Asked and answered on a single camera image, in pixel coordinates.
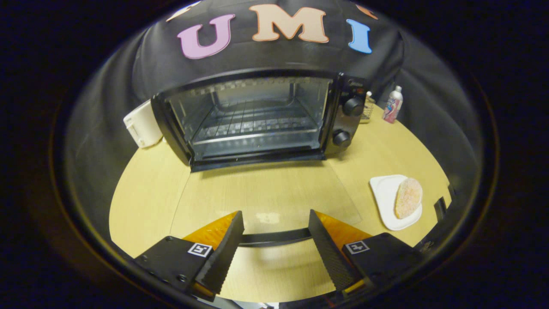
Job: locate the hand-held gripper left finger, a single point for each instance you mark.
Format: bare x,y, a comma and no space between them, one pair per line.
225,253

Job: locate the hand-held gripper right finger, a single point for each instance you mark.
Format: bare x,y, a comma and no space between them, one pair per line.
328,253

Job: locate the round breaded patty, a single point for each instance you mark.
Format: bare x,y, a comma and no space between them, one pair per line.
408,197

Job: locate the black toaster oven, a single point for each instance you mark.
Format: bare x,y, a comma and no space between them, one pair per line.
348,122

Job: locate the white square plate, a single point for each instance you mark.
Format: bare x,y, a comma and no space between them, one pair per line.
384,193

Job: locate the white plastic appliance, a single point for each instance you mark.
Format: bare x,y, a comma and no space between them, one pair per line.
143,124

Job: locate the white bottle with colourful label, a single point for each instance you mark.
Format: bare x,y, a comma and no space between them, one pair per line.
392,105

